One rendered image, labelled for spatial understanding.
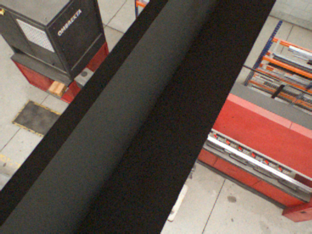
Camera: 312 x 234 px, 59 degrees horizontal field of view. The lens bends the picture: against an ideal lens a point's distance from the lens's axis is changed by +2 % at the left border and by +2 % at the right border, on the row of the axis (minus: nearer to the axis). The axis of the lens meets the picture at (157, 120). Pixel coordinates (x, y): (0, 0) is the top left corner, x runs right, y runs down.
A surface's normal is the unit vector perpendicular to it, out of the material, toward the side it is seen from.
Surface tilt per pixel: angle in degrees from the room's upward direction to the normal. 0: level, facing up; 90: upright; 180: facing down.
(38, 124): 0
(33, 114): 0
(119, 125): 90
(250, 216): 0
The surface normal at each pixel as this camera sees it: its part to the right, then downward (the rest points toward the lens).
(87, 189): 0.88, 0.43
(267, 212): 0.02, -0.43
